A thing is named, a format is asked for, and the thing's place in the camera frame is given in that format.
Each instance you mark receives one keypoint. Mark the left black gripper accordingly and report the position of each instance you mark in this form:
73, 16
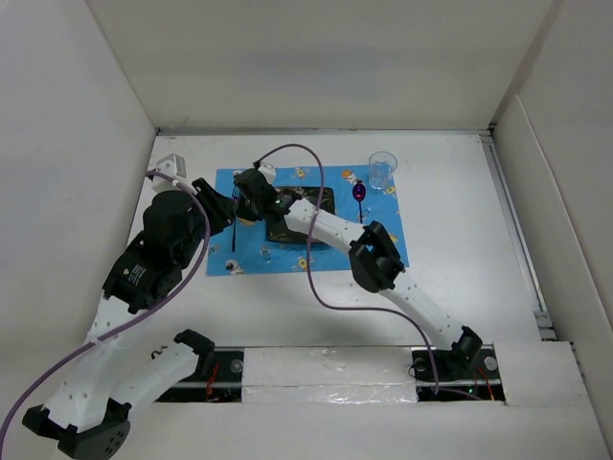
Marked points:
218, 207

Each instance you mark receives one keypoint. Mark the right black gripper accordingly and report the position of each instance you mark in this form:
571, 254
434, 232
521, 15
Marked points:
241, 210

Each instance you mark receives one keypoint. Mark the iridescent rainbow fork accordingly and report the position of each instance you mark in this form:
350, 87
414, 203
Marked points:
236, 198

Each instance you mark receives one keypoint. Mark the black floral square plate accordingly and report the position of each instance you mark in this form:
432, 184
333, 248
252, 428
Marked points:
279, 233

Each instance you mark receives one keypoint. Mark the blue space-print cloth placemat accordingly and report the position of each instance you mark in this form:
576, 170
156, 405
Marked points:
255, 255

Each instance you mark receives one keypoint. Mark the iridescent purple spoon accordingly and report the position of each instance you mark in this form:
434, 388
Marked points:
359, 194

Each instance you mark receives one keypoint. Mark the clear plastic cup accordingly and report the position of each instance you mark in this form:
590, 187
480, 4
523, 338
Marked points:
382, 165

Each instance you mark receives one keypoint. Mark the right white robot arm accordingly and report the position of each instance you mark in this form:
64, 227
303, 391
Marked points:
375, 264

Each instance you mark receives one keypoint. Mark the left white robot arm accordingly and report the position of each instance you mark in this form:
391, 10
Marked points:
90, 415

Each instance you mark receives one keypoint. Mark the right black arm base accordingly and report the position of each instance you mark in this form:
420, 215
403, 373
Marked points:
480, 381

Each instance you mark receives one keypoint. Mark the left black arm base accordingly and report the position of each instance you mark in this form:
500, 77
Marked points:
217, 377

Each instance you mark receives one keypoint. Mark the silver foil tape strip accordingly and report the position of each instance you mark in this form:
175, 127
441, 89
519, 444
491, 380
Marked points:
336, 375

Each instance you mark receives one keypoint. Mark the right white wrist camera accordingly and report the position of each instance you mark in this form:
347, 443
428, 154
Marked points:
268, 171

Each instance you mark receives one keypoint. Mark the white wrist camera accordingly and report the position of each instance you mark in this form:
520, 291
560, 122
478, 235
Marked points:
172, 165
268, 171

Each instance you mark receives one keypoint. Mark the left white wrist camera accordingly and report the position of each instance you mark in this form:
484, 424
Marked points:
172, 165

